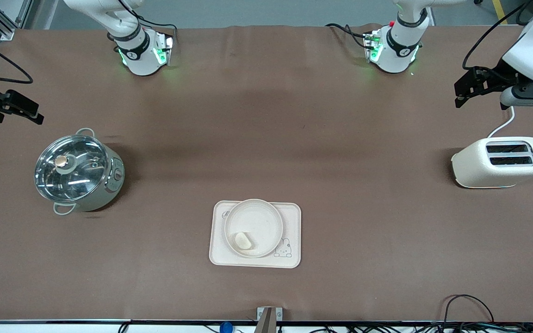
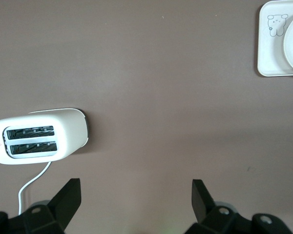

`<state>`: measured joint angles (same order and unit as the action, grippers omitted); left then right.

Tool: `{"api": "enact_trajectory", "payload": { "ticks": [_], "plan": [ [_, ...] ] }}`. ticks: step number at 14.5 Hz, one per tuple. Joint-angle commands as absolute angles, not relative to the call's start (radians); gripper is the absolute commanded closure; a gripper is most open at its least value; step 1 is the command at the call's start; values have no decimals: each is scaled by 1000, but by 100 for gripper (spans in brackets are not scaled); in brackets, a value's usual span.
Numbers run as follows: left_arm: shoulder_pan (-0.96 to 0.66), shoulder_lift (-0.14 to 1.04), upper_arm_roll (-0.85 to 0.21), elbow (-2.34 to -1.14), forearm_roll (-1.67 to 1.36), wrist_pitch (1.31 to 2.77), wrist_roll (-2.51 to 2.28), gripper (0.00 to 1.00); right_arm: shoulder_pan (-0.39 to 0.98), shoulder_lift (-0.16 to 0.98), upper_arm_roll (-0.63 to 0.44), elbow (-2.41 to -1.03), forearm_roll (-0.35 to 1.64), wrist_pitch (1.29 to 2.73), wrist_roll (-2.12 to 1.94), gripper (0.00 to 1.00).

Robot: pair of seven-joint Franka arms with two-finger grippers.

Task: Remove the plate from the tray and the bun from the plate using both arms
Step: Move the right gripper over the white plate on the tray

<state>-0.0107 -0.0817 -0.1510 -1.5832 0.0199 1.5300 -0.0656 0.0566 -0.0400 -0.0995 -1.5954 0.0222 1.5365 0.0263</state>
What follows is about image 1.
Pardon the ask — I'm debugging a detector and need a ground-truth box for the small cream bun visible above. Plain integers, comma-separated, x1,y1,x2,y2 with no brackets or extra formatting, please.
235,232,254,251

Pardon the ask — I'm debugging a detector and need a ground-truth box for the round cream plate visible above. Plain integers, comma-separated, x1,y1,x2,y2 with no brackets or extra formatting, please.
224,199,284,258

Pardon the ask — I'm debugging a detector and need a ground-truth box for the glass pot lid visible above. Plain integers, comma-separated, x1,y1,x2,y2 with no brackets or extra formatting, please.
34,134,110,203

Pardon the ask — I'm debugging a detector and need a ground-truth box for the cream two-slot toaster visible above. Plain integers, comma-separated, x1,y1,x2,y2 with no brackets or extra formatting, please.
451,136,533,189

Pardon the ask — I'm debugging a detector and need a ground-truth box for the silver electric cooking pot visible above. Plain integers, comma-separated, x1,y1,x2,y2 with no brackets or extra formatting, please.
34,128,125,216

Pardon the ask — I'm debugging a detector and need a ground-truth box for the brown table cloth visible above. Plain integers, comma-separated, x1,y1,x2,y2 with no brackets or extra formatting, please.
0,24,533,323

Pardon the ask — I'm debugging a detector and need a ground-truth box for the cream rabbit print tray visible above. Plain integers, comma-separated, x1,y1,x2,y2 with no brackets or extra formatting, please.
209,200,302,269

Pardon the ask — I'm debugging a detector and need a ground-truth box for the white toaster power cable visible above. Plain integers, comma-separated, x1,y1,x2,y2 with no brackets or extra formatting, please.
487,106,516,139

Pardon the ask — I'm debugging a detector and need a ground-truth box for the black left base cable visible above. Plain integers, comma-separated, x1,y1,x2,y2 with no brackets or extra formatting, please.
325,23,374,49

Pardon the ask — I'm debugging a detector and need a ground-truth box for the black base cable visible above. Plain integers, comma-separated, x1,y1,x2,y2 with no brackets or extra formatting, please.
325,23,374,49
118,0,178,46

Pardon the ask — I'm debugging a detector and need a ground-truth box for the black right base cable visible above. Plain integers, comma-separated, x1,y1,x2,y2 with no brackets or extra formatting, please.
118,0,178,46

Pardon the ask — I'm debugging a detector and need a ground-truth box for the black looped cable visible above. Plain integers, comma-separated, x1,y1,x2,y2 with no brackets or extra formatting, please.
442,294,495,324

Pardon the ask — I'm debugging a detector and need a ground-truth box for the grey metal camera bracket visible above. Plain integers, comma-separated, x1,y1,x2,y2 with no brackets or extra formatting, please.
256,307,283,333

